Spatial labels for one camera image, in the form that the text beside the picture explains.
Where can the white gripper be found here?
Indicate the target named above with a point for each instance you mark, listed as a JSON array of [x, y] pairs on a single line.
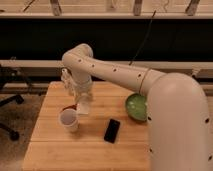
[[76, 83]]

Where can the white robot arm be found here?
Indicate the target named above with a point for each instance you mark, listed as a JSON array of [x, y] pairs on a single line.
[[179, 128]]

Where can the red object behind cup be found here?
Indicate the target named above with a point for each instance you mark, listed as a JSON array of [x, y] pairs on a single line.
[[70, 107]]

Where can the black smartphone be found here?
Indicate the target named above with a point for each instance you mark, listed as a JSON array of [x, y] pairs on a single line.
[[112, 130]]

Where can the green bowl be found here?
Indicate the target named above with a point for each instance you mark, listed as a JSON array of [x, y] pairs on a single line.
[[135, 106]]

